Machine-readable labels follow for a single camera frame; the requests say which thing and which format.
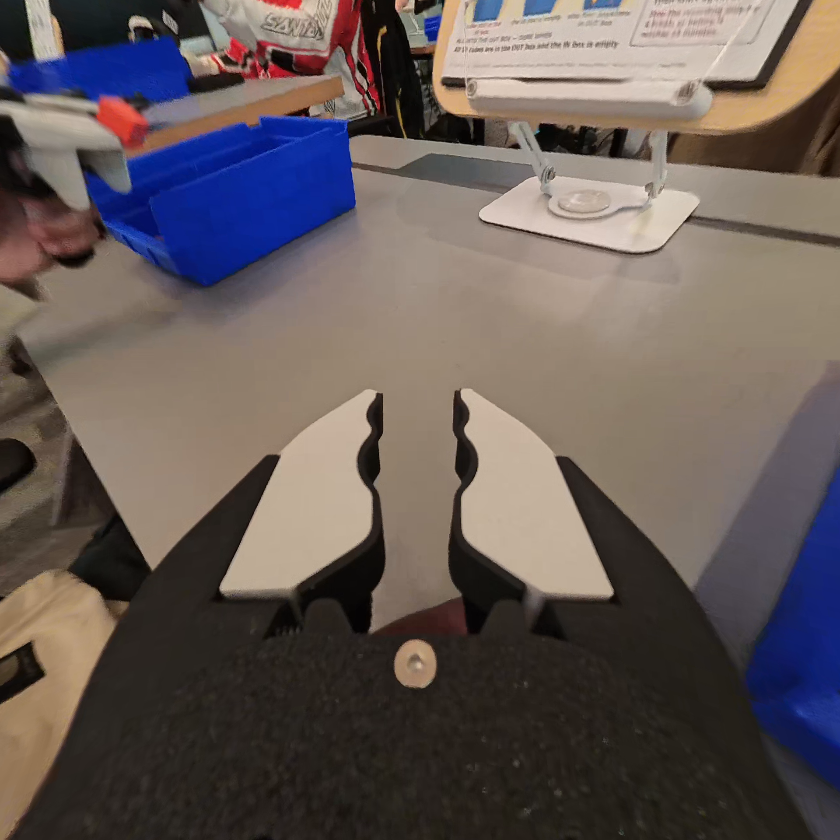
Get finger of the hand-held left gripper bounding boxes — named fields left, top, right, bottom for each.
left=0, top=91, right=109, bottom=118
left=0, top=112, right=133, bottom=212

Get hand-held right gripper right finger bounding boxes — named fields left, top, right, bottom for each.
left=449, top=388, right=615, bottom=633

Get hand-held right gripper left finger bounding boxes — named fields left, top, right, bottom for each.
left=219, top=388, right=386, bottom=633

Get red wooden cube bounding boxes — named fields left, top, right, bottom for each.
left=97, top=96, right=151, bottom=150

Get blue plastic bin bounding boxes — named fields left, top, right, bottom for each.
left=8, top=36, right=193, bottom=107
left=745, top=469, right=840, bottom=788
left=85, top=116, right=357, bottom=287

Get person's left hand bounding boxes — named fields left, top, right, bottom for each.
left=0, top=177, right=109, bottom=304

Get white printed card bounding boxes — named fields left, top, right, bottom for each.
left=25, top=0, right=64, bottom=60

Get person's black pants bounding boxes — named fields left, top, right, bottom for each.
left=69, top=512, right=153, bottom=602

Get brown wooden desk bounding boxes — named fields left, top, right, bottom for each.
left=125, top=75, right=345, bottom=156

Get black office chair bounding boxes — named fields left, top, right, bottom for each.
left=0, top=438, right=38, bottom=494

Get black jacket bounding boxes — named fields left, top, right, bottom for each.
left=361, top=0, right=424, bottom=139

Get instruction sheet on stand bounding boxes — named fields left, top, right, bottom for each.
left=433, top=0, right=840, bottom=255

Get printed instruction sheet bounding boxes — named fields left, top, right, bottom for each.
left=441, top=0, right=802, bottom=90

